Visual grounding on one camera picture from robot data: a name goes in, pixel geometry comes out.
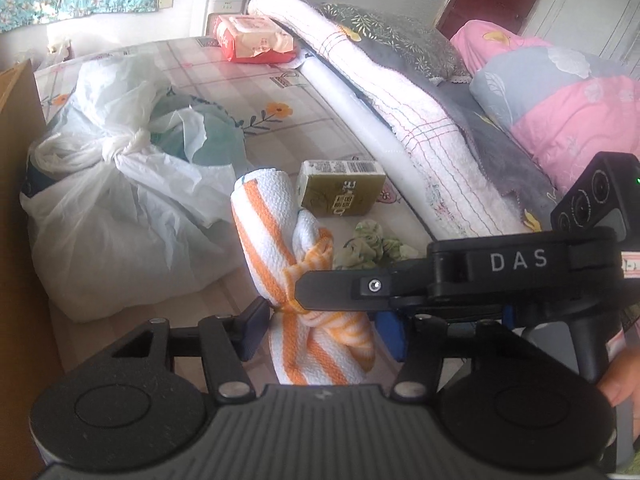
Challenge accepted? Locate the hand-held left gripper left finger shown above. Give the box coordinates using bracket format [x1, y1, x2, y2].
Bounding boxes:
[111, 297, 271, 403]

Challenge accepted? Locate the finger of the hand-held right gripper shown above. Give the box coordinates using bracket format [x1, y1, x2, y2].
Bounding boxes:
[295, 260, 436, 312]

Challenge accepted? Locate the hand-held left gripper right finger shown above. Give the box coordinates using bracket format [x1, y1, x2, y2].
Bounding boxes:
[376, 312, 531, 403]

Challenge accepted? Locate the orange striped white towel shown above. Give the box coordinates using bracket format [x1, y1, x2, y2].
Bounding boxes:
[231, 167, 378, 386]

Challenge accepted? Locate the brown cardboard box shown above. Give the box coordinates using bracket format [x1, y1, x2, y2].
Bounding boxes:
[0, 57, 66, 480]

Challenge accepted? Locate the person's right hand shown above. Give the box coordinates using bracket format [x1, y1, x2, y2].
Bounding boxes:
[597, 347, 640, 408]

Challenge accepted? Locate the green floral scrunchie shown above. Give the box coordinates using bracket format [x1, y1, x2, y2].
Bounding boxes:
[334, 219, 418, 268]

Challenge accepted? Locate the olive green soap box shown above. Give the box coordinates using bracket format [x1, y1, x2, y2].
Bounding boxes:
[296, 159, 388, 218]

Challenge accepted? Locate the pink grey patchwork quilt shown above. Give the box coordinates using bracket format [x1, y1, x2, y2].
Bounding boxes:
[450, 20, 640, 196]

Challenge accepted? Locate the white rolled mat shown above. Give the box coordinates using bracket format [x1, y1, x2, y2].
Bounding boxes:
[300, 55, 436, 241]

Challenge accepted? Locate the white plastic bag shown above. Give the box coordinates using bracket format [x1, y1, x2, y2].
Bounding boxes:
[20, 55, 251, 323]

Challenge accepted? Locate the white stitched blanket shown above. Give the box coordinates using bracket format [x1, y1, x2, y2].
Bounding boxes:
[247, 0, 526, 241]

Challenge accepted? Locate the floral checked bed sheet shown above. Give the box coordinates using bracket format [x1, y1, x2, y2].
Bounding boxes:
[32, 35, 436, 396]

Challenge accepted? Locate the grey floral pillow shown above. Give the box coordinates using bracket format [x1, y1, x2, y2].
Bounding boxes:
[317, 2, 471, 86]

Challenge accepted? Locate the red brown door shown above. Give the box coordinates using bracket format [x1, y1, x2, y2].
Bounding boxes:
[435, 0, 561, 41]

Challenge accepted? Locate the red tissue pack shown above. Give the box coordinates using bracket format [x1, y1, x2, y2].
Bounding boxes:
[214, 14, 299, 65]

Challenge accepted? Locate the white water dispenser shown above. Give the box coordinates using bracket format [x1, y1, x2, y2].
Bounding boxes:
[192, 0, 251, 38]

